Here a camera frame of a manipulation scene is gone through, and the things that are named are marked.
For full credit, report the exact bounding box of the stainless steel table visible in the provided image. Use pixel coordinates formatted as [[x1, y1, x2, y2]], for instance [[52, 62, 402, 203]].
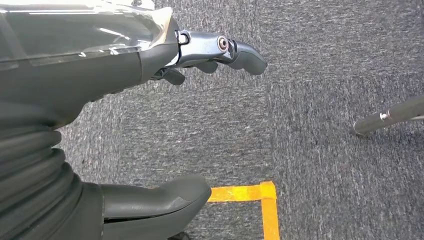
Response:
[[348, 95, 424, 137]]

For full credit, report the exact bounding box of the yellow floor tape square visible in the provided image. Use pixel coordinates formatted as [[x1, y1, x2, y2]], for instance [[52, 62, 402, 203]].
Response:
[[207, 180, 281, 240]]

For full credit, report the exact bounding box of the ribbed grey left arm sleeve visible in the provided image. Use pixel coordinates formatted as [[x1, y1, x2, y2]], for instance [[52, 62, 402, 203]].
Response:
[[0, 127, 85, 240]]

